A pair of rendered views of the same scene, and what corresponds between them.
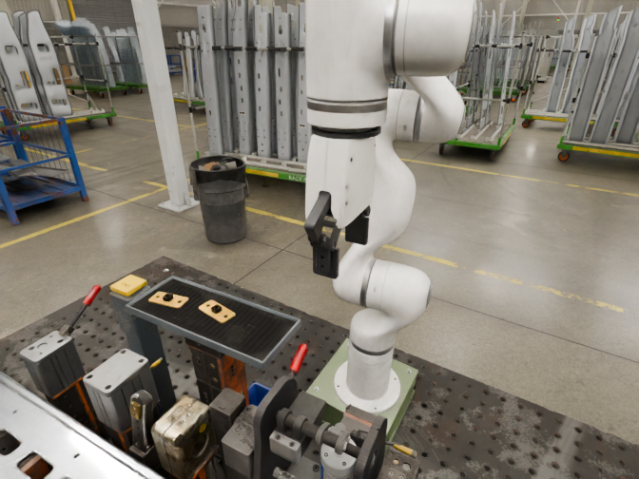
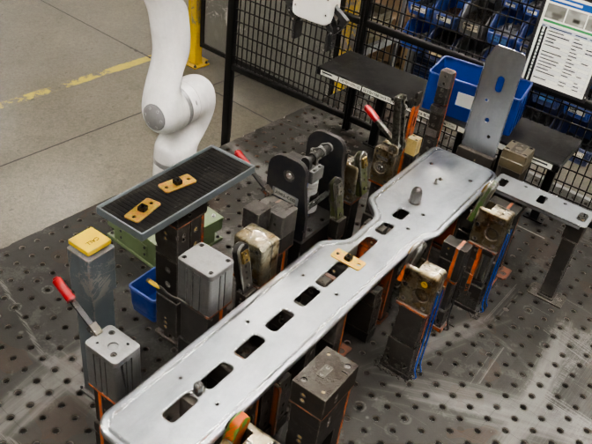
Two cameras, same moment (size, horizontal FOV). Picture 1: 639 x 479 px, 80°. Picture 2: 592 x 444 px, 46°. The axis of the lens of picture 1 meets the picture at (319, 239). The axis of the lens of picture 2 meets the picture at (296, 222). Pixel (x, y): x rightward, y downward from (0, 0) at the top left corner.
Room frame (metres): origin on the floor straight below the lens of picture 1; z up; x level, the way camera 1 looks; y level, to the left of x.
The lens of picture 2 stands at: (0.29, 1.51, 2.08)
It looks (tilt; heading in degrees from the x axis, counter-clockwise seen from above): 37 degrees down; 274
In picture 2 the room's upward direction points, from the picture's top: 8 degrees clockwise
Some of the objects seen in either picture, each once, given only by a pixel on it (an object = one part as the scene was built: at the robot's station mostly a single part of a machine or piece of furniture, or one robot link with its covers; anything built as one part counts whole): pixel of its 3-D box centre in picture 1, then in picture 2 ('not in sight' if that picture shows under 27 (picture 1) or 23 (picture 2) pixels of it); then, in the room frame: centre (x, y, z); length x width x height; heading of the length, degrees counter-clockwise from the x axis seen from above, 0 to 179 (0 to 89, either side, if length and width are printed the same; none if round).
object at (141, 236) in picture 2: (211, 316); (180, 188); (0.65, 0.23, 1.16); 0.37 x 0.14 x 0.02; 63
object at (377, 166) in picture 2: not in sight; (378, 195); (0.18, -0.31, 0.88); 0.07 x 0.06 x 0.35; 153
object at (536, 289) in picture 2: not in sight; (562, 258); (-0.37, -0.19, 0.84); 0.11 x 0.06 x 0.29; 153
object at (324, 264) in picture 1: (320, 255); (335, 38); (0.37, 0.00, 1.47); 0.03 x 0.03 x 0.07; 62
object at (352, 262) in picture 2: not in sight; (348, 257); (0.25, 0.18, 1.01); 0.08 x 0.04 x 0.01; 152
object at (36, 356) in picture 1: (69, 398); (115, 403); (0.67, 0.63, 0.88); 0.11 x 0.10 x 0.36; 153
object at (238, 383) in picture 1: (223, 391); (179, 266); (0.65, 0.23, 0.92); 0.10 x 0.08 x 0.45; 63
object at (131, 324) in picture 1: (148, 356); (97, 323); (0.77, 0.46, 0.92); 0.08 x 0.08 x 0.44; 63
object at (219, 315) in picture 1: (216, 309); (177, 181); (0.66, 0.22, 1.17); 0.08 x 0.04 x 0.01; 52
